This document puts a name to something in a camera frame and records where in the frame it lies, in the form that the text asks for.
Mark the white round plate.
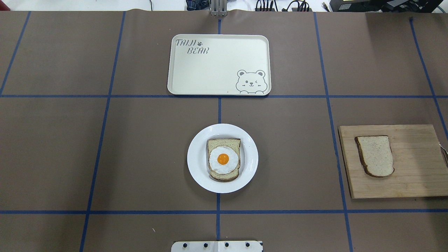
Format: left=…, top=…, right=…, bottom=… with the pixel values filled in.
left=187, top=124, right=259, bottom=194

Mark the bread slice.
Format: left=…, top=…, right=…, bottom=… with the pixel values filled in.
left=354, top=135, right=395, bottom=178
left=206, top=138, right=241, bottom=182

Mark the fried egg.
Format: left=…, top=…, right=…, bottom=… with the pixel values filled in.
left=209, top=146, right=239, bottom=174

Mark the cream bear serving tray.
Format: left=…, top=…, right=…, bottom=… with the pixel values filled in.
left=167, top=34, right=272, bottom=96

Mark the wooden cutting board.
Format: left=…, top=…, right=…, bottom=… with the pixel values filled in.
left=338, top=125, right=447, bottom=199

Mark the aluminium frame post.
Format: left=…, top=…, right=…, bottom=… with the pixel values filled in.
left=208, top=0, right=228, bottom=17

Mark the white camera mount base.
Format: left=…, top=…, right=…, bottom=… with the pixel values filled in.
left=171, top=240, right=264, bottom=252

